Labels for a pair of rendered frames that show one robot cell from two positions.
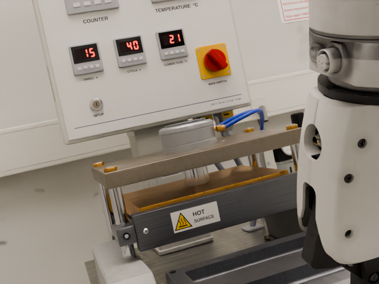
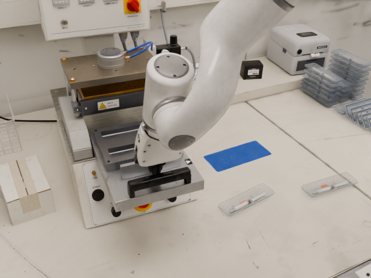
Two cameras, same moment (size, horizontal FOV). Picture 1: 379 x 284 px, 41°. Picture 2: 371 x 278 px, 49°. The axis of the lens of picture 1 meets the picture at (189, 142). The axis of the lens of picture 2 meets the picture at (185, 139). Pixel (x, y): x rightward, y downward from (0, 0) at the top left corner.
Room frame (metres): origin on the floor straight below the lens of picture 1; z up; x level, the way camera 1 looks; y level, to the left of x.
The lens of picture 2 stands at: (-0.41, -0.07, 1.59)
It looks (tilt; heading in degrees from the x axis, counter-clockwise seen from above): 34 degrees down; 352
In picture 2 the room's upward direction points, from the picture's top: 1 degrees clockwise
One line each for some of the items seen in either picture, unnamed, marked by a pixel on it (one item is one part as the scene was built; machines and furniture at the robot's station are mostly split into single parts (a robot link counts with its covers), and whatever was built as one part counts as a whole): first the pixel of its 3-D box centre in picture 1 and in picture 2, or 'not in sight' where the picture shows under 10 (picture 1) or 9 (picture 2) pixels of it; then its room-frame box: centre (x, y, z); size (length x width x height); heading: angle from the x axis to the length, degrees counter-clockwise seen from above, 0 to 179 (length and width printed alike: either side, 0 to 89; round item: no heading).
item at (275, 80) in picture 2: not in sight; (242, 79); (1.27, -0.56, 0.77); 0.84 x 0.30 x 0.04; 110
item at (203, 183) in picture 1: (202, 176); (115, 76); (0.72, -0.01, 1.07); 0.22 x 0.17 x 0.10; 105
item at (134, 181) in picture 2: not in sight; (159, 181); (0.31, -0.11, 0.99); 0.15 x 0.02 x 0.04; 105
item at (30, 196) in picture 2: not in sight; (25, 188); (0.55, 0.27, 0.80); 0.19 x 0.13 x 0.09; 20
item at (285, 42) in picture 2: not in sight; (297, 48); (1.37, -0.85, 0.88); 0.25 x 0.20 x 0.17; 14
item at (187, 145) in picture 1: (201, 162); (116, 66); (0.75, -0.01, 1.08); 0.31 x 0.24 x 0.13; 105
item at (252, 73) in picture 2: not in sight; (251, 69); (1.25, -0.59, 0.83); 0.09 x 0.06 x 0.07; 93
